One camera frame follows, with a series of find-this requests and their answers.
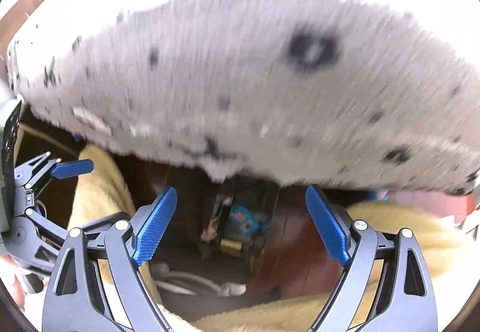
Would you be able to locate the blue wet wipes packet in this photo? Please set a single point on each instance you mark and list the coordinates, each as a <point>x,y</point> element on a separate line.
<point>246,221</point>

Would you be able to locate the yellow small bottle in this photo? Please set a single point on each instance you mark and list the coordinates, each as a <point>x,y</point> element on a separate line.
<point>233,247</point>

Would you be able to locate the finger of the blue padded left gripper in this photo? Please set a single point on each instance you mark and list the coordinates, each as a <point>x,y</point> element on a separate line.
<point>71,169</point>

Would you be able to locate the colourful toy figure packet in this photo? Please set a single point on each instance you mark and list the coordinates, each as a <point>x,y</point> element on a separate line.
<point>209,234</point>

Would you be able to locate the grey patterned fleece bedspread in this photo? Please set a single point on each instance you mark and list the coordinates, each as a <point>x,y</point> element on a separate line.
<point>328,92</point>

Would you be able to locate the yellow fluffy trousers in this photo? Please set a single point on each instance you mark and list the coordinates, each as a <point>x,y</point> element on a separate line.
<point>451,256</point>

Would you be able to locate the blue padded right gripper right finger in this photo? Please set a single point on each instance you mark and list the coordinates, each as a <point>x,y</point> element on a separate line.
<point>403,298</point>

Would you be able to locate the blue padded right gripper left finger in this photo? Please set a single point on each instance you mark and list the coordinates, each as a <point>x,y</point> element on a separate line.
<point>76,299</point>

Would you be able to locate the black trash bin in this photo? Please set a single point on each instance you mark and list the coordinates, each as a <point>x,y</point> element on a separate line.
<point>182,247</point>

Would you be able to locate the person's hand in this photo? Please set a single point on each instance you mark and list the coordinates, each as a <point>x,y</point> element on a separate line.
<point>8,271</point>

